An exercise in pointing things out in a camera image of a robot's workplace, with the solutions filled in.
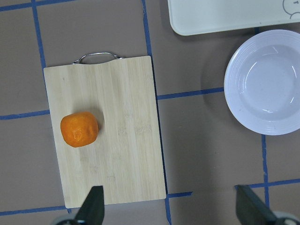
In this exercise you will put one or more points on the orange fruit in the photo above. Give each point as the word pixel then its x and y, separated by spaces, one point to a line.
pixel 79 129

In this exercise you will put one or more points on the cream bear tray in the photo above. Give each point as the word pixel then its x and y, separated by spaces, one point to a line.
pixel 194 17

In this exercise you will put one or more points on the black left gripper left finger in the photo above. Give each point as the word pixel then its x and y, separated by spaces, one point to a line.
pixel 92 211

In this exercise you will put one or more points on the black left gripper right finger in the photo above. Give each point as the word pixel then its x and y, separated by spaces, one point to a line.
pixel 250 209

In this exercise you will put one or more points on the wooden cutting board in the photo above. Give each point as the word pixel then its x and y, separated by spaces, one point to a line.
pixel 126 158

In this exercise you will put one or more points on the white round plate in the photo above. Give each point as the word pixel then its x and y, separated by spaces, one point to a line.
pixel 262 83

